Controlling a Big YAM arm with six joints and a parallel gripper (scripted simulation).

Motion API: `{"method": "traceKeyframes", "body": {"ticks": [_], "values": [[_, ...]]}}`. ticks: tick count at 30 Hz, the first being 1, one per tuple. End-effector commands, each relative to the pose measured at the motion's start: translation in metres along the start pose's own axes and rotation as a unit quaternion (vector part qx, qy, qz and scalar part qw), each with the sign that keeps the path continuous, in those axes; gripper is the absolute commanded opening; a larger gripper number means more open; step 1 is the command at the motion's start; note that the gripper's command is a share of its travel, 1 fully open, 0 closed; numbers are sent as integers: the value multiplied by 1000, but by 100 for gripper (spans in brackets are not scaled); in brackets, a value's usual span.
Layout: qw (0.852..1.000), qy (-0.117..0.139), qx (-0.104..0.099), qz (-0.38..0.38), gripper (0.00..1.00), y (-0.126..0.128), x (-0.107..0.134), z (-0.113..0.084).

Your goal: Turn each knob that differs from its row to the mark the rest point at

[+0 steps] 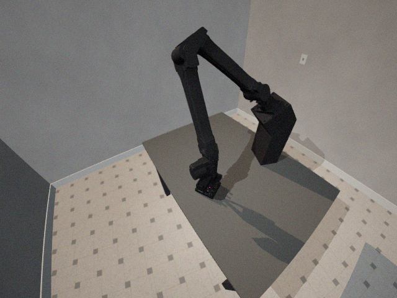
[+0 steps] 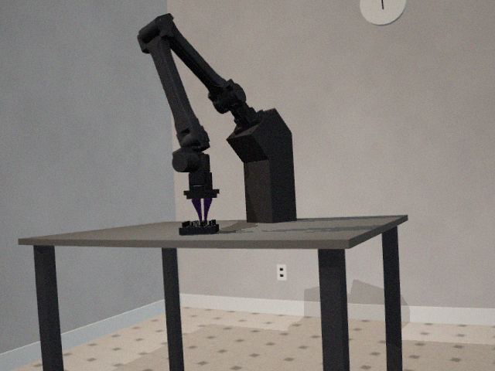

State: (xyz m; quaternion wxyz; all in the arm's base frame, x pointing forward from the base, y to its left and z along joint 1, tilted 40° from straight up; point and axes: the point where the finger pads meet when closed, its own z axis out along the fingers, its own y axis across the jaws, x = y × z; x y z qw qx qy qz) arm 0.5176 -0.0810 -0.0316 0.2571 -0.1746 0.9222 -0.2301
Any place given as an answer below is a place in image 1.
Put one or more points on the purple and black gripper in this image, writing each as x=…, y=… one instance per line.
x=219, y=176

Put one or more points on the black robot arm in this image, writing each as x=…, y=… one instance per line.
x=186, y=54

